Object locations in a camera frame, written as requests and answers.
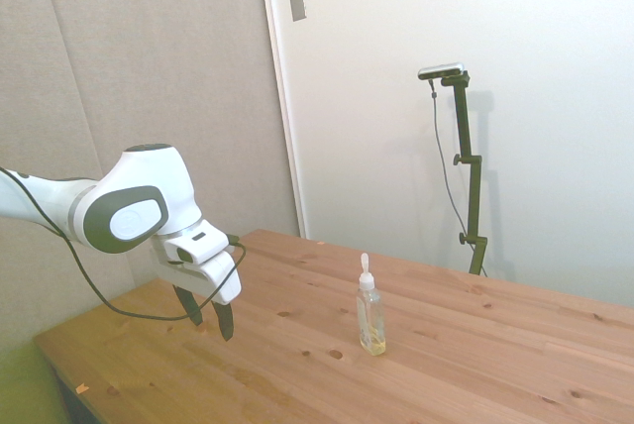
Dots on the black camera stand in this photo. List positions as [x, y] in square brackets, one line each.
[470, 171]

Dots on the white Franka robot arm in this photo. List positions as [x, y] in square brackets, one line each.
[134, 196]

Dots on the silver exterior camera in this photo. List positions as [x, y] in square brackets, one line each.
[442, 70]

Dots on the white door frame trim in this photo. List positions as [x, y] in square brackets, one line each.
[282, 92]

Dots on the clear sanitizer pump bottle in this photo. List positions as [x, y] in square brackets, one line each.
[371, 312]

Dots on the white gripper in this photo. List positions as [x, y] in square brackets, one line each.
[218, 280]

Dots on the grey wall switch plate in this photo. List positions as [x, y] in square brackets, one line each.
[297, 2]

